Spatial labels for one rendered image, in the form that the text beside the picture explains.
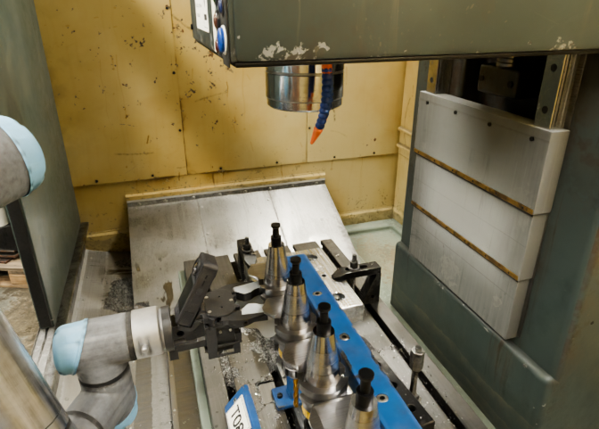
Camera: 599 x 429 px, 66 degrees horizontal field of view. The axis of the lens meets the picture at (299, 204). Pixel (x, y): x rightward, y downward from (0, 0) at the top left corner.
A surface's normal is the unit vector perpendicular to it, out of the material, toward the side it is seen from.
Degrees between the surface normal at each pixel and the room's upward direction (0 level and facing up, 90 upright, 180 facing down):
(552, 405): 90
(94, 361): 89
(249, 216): 24
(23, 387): 73
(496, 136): 90
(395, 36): 90
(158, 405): 8
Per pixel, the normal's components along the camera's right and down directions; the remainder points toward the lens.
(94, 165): 0.31, 0.38
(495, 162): -0.95, 0.12
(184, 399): -0.04, -0.96
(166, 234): 0.13, -0.68
